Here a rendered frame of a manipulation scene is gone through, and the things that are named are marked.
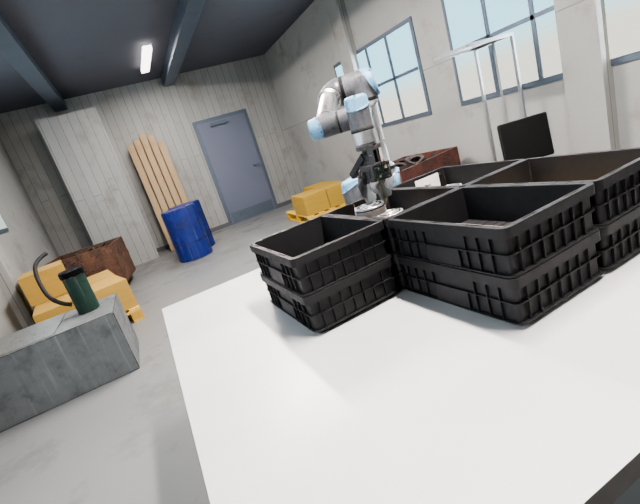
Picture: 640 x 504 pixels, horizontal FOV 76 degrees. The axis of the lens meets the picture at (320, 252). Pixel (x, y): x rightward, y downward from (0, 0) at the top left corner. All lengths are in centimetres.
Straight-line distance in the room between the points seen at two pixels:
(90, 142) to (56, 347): 517
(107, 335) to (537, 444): 296
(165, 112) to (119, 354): 617
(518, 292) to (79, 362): 298
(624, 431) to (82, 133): 789
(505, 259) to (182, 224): 581
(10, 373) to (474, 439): 311
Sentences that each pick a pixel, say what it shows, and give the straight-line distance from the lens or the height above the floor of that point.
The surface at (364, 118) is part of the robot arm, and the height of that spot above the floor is 121.
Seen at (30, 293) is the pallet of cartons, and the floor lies 58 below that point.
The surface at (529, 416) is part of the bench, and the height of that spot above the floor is 70.
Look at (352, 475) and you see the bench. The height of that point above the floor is 70.
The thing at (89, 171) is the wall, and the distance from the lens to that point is 801.
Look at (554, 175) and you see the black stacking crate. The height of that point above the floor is 87.
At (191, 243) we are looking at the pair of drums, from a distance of 647.
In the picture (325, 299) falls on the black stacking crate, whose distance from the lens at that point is 111.
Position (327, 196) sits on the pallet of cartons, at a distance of 618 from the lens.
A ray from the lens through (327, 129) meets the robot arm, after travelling 143.
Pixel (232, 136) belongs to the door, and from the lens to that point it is 888.
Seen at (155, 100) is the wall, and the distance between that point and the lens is 883.
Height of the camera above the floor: 120
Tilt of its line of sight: 15 degrees down
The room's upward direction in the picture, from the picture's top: 18 degrees counter-clockwise
